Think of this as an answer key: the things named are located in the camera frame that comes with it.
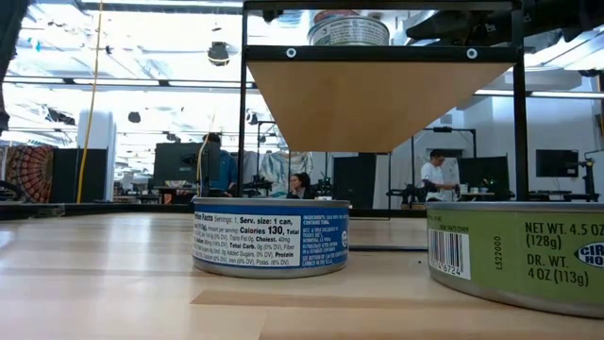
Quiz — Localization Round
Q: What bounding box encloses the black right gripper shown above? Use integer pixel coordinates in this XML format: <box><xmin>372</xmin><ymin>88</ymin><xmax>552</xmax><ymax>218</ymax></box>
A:
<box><xmin>406</xmin><ymin>9</ymin><xmax>514</xmax><ymax>46</ymax></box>

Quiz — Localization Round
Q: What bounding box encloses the silver can green white label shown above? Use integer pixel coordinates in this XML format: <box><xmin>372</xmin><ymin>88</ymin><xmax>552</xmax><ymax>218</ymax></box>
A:
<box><xmin>306</xmin><ymin>15</ymin><xmax>392</xmax><ymax>47</ymax></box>

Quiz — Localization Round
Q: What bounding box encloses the black computer monitor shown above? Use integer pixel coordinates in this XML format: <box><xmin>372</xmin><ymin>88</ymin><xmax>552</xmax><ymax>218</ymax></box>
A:
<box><xmin>152</xmin><ymin>141</ymin><xmax>223</xmax><ymax>190</ymax></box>
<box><xmin>457</xmin><ymin>155</ymin><xmax>511</xmax><ymax>199</ymax></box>

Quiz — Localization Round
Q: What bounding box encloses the person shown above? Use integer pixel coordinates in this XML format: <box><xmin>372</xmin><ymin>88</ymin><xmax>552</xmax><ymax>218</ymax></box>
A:
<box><xmin>201</xmin><ymin>132</ymin><xmax>240</xmax><ymax>198</ymax></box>
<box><xmin>285</xmin><ymin>171</ymin><xmax>316</xmax><ymax>200</ymax></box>
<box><xmin>419</xmin><ymin>149</ymin><xmax>458</xmax><ymax>203</ymax></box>

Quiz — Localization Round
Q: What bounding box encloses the black flat screen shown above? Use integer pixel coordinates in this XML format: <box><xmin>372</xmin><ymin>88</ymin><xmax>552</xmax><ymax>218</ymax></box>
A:
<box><xmin>535</xmin><ymin>148</ymin><xmax>580</xmax><ymax>179</ymax></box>

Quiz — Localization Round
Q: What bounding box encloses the black table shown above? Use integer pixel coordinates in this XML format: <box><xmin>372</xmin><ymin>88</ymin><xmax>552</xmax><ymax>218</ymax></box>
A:
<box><xmin>527</xmin><ymin>190</ymin><xmax>600</xmax><ymax>203</ymax></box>

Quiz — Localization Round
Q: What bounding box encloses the teal patterned cloth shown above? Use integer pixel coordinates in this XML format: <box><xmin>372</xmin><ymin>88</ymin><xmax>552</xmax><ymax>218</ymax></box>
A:
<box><xmin>258</xmin><ymin>149</ymin><xmax>314</xmax><ymax>199</ymax></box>

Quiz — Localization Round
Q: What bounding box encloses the silver can olive green label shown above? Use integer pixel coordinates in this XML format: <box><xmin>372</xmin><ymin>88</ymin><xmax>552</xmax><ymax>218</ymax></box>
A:
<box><xmin>425</xmin><ymin>200</ymin><xmax>604</xmax><ymax>320</ymax></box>

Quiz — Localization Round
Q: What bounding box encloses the grey cloth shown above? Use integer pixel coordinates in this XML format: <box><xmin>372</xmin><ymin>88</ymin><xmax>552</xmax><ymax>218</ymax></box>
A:
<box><xmin>247</xmin><ymin>150</ymin><xmax>261</xmax><ymax>183</ymax></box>

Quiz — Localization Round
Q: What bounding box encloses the silver can blue label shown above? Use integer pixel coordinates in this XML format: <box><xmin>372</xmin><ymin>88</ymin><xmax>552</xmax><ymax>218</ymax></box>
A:
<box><xmin>192</xmin><ymin>196</ymin><xmax>351</xmax><ymax>280</ymax></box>

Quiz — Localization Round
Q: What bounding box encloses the white pillar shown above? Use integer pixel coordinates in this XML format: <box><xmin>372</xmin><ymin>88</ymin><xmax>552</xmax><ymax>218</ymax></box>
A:
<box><xmin>76</xmin><ymin>108</ymin><xmax>118</xmax><ymax>151</ymax></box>

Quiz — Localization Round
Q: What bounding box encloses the black hanging fixture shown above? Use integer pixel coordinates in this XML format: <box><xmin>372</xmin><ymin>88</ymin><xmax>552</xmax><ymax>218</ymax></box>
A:
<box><xmin>44</xmin><ymin>107</ymin><xmax>76</xmax><ymax>128</ymax></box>

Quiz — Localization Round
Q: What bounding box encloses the black partition panel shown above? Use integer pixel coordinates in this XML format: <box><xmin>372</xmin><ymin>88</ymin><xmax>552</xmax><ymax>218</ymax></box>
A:
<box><xmin>50</xmin><ymin>147</ymin><xmax>109</xmax><ymax>205</ymax></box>

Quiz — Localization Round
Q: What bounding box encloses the orange patterned tapestry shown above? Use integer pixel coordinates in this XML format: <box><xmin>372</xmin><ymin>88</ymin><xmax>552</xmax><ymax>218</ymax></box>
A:
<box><xmin>3</xmin><ymin>144</ymin><xmax>56</xmax><ymax>205</ymax></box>

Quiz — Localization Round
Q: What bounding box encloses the thin pale yellow cord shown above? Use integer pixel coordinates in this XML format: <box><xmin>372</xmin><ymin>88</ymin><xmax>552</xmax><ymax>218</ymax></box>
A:
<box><xmin>196</xmin><ymin>134</ymin><xmax>211</xmax><ymax>197</ymax></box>

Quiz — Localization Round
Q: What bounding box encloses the thick yellow cable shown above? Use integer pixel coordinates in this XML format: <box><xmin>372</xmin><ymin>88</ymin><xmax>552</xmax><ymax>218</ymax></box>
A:
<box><xmin>75</xmin><ymin>0</ymin><xmax>104</xmax><ymax>205</ymax></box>

